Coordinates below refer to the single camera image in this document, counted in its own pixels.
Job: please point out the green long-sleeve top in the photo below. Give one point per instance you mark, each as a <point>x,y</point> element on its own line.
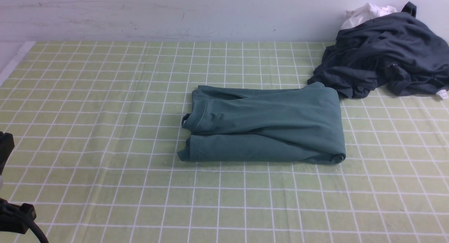
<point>251,125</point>

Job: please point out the dark grey crumpled garment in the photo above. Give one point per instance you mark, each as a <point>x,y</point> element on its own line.
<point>397,51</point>

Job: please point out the white crumpled garment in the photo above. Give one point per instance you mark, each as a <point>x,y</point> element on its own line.
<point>365,13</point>

